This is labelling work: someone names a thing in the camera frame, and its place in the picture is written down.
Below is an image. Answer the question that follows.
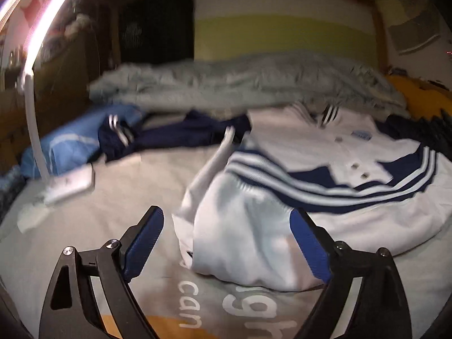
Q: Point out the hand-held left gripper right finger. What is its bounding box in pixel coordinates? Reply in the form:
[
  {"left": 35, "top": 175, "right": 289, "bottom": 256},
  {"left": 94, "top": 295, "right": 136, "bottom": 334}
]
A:
[{"left": 290, "top": 208, "right": 412, "bottom": 339}]

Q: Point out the white plush toy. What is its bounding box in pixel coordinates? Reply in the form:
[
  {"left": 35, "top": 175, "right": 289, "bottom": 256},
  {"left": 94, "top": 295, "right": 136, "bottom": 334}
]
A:
[{"left": 64, "top": 13, "right": 91, "bottom": 39}]

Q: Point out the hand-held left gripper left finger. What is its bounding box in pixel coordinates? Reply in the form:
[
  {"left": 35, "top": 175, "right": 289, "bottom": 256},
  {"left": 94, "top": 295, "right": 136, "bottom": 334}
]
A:
[{"left": 39, "top": 205, "right": 165, "bottom": 339}]

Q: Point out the black bag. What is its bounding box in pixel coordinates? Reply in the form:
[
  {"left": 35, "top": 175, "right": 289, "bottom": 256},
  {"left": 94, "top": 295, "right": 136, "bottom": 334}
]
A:
[{"left": 118, "top": 0, "right": 195, "bottom": 66}]

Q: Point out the blue plaid cloth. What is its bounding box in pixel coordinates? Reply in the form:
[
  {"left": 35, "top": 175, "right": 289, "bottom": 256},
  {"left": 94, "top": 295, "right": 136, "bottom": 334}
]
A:
[{"left": 0, "top": 166, "right": 26, "bottom": 221}]

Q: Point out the white air conditioner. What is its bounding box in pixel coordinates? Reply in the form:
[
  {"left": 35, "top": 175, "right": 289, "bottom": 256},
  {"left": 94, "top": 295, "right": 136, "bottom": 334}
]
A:
[{"left": 386, "top": 0, "right": 442, "bottom": 55}]

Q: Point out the wooden cabinet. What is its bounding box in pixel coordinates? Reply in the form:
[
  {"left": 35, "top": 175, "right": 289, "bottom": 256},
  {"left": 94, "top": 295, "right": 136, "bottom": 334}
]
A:
[{"left": 0, "top": 32, "right": 117, "bottom": 170}]

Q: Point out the black cloth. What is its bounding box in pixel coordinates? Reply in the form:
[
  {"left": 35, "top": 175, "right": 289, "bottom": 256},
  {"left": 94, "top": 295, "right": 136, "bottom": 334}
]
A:
[{"left": 385, "top": 113, "right": 452, "bottom": 149}]

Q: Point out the white jacket with navy stripes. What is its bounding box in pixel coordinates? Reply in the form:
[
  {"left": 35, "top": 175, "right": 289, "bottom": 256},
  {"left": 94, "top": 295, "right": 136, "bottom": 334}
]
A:
[{"left": 172, "top": 104, "right": 452, "bottom": 292}]

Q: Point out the grey quilt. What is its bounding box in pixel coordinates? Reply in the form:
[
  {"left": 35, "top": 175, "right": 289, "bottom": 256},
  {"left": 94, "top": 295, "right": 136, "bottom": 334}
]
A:
[{"left": 88, "top": 51, "right": 407, "bottom": 114}]

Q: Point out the white desk lamp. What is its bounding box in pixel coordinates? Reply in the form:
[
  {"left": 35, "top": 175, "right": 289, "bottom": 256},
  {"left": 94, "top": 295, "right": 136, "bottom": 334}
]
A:
[{"left": 0, "top": 0, "right": 96, "bottom": 205}]

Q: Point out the navy garment with white stripes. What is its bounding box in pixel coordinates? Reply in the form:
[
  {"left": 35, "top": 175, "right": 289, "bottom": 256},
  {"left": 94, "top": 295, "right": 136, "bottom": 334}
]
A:
[{"left": 98, "top": 109, "right": 252, "bottom": 161}]

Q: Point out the grey printed bed sheet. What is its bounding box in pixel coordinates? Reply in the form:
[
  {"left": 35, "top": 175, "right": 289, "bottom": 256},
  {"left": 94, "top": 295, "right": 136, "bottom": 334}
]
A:
[{"left": 0, "top": 145, "right": 452, "bottom": 339}]

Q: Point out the blue pillow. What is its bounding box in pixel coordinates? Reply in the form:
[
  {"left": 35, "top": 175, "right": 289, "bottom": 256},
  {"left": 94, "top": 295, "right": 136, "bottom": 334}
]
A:
[{"left": 19, "top": 104, "right": 142, "bottom": 179}]

